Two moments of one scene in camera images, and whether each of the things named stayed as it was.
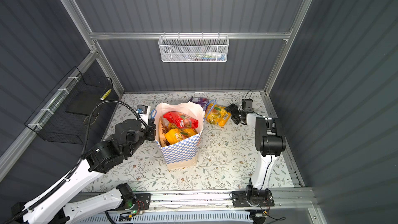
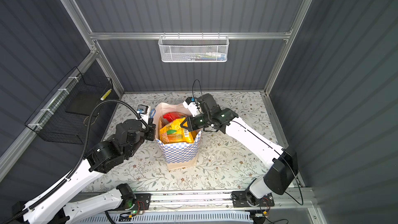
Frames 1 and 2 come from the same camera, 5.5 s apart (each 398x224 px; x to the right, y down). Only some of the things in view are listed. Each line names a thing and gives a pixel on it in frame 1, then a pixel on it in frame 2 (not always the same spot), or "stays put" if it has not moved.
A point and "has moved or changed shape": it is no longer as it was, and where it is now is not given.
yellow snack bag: (217, 114) has moved or changed shape
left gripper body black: (143, 137) stays put
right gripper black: (233, 112) → (191, 124)
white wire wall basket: (193, 49) stays put
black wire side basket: (64, 117) stays put
